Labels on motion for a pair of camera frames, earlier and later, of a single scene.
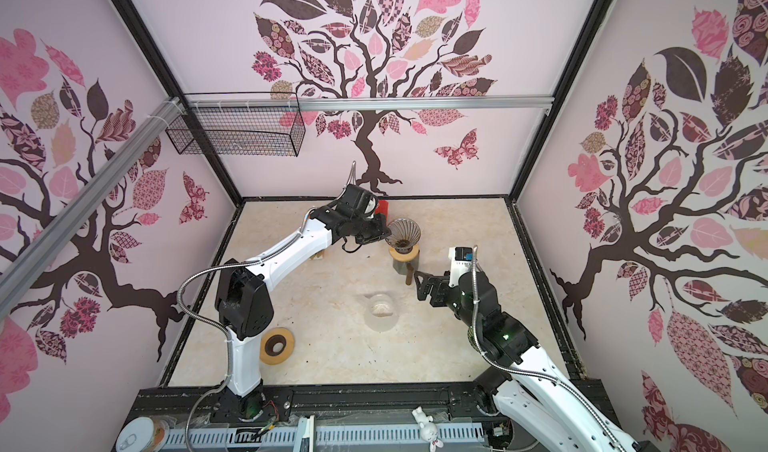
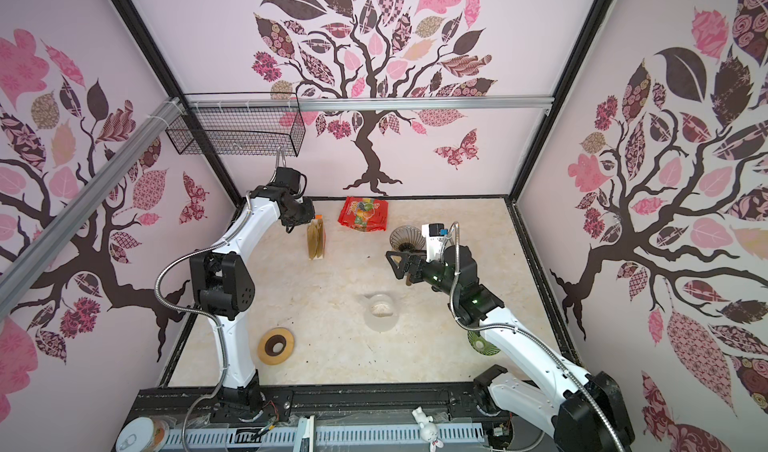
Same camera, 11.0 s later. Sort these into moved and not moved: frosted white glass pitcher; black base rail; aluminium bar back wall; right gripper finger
Moved: right gripper finger
Not moved: aluminium bar back wall; black base rail; frosted white glass pitcher
